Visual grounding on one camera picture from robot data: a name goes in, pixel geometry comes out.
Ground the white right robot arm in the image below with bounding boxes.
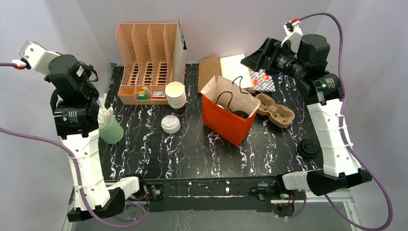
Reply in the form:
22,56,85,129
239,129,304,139
241,34,372,196

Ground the brown pulp cup carrier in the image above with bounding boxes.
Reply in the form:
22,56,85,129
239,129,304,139
255,93,295,128

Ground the green stamp box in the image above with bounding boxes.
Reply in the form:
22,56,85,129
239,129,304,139
137,93,148,100

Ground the red white staple box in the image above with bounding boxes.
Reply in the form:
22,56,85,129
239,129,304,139
152,91,166,99

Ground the white wrapped straws bundle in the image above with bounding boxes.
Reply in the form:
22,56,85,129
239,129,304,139
98,97,114,128

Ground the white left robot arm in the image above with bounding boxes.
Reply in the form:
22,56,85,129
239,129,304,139
45,54,140,222

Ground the black plastic cup lid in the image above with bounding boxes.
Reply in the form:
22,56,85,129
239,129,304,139
232,110,249,119

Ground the orange paper bag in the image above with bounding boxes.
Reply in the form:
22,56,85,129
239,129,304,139
200,76,260,146

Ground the white plastic cup lid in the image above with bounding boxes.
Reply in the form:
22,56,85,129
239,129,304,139
217,104,229,111

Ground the pink desk organizer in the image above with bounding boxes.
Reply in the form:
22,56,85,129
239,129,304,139
116,22,187,105

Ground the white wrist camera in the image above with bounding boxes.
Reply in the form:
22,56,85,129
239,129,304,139
281,17,303,51
12,41,61,75

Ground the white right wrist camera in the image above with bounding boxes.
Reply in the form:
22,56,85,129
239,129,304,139
281,17,303,51

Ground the green paper cup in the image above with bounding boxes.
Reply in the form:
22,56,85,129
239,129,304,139
99,115,124,144

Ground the stack of white paper cups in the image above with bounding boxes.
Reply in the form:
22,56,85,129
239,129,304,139
165,81,187,109

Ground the white lid stack upper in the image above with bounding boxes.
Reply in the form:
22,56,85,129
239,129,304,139
161,115,181,134

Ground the blue checkered paper bag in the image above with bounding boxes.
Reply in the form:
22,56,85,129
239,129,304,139
247,69,276,92

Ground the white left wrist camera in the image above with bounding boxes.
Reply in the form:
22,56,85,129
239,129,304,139
12,41,61,75

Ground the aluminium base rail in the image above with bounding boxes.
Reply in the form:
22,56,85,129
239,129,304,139
68,181,355,205

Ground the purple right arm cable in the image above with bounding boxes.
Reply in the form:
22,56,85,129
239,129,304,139
274,13,393,231

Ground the cream paper bag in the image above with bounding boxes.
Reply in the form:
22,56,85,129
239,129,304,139
219,54,253,89

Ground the translucent white bottle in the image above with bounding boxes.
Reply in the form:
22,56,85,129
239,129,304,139
142,86,151,94

